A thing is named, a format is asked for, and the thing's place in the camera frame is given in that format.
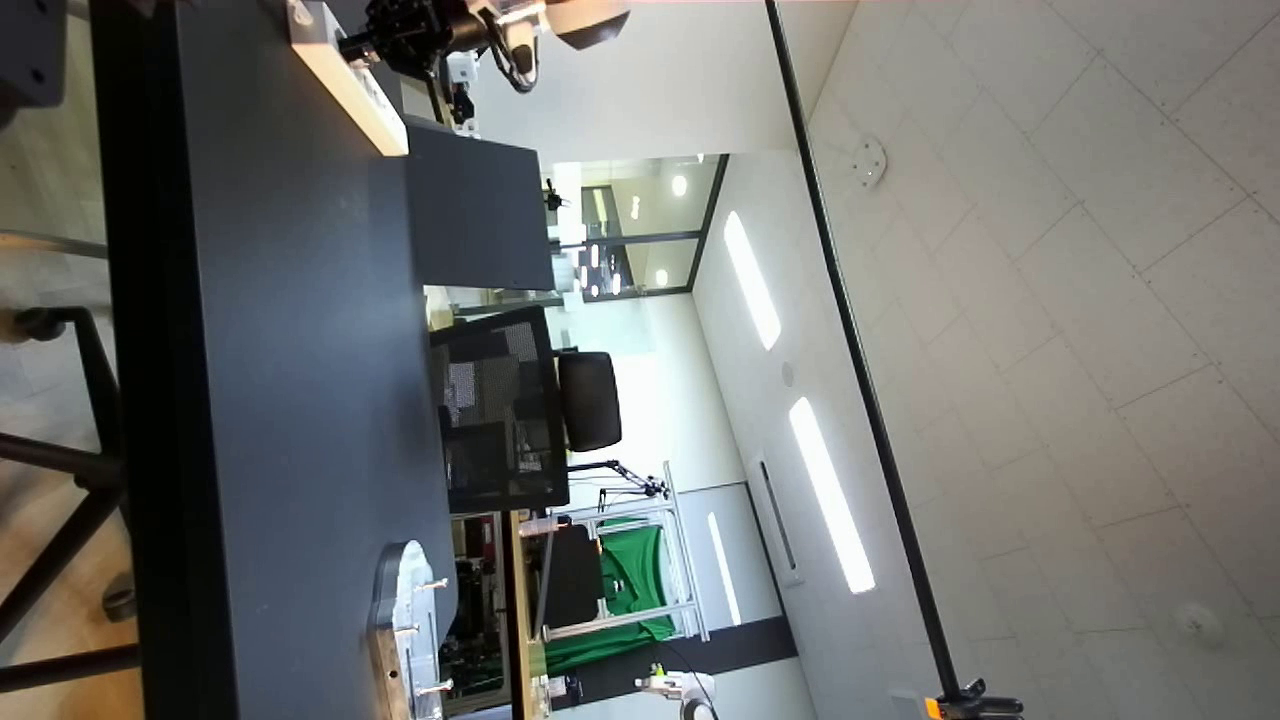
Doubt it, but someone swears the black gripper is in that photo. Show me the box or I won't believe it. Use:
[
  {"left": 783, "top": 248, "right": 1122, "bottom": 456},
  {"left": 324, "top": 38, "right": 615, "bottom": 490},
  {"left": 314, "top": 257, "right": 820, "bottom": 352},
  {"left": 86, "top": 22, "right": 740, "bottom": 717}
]
[{"left": 334, "top": 0, "right": 467, "bottom": 84}]

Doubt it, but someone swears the black divider panel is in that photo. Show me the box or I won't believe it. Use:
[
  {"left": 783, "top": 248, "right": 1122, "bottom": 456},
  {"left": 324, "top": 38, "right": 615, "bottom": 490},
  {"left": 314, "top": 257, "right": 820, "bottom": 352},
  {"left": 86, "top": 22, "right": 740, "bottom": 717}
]
[{"left": 401, "top": 115, "right": 561, "bottom": 295}]

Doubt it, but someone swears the grey box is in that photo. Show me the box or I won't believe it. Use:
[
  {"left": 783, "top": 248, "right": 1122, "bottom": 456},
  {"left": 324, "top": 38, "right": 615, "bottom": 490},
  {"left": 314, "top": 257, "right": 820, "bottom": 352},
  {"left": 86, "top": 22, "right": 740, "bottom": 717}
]
[{"left": 0, "top": 0, "right": 73, "bottom": 113}]

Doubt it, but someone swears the computer monitor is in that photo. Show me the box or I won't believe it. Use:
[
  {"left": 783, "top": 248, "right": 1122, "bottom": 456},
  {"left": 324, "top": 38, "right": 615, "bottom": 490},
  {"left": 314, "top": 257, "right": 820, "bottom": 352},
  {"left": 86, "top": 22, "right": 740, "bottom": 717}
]
[{"left": 425, "top": 302, "right": 575, "bottom": 518}]

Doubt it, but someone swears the long ceiling light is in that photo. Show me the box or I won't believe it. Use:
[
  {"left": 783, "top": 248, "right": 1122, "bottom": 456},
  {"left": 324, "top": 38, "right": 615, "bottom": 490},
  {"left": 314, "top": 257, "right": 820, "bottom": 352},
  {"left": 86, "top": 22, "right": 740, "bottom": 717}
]
[
  {"left": 716, "top": 209, "right": 787, "bottom": 355},
  {"left": 779, "top": 391, "right": 882, "bottom": 600}
]

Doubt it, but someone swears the round white ceiling detector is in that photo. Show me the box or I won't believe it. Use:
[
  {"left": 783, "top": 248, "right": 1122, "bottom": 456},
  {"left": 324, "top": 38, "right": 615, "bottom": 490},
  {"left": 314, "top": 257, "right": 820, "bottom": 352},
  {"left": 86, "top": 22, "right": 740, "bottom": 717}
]
[{"left": 847, "top": 136, "right": 896, "bottom": 192}]

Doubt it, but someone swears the long black pole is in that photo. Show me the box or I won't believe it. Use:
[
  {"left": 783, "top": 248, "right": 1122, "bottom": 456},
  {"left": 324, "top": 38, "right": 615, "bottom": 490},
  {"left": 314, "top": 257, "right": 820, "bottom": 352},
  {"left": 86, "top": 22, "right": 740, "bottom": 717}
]
[{"left": 760, "top": 0, "right": 992, "bottom": 720}]

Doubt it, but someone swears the orange black clamp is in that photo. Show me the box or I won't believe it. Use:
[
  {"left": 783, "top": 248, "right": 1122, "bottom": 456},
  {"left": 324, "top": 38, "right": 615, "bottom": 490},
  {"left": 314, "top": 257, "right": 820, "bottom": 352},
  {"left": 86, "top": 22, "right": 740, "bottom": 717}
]
[{"left": 920, "top": 674, "right": 1026, "bottom": 720}]

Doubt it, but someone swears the black table leg frame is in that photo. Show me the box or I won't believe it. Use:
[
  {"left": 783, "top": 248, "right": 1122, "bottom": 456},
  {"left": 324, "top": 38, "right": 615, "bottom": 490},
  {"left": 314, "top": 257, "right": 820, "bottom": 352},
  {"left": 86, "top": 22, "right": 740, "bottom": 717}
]
[{"left": 0, "top": 298, "right": 149, "bottom": 697}]

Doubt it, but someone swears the white metal rack frame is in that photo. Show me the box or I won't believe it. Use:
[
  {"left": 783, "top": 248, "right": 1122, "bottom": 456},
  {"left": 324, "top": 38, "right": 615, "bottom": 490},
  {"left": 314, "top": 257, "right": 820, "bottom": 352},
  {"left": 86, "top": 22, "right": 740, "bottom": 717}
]
[{"left": 532, "top": 456, "right": 702, "bottom": 642}]

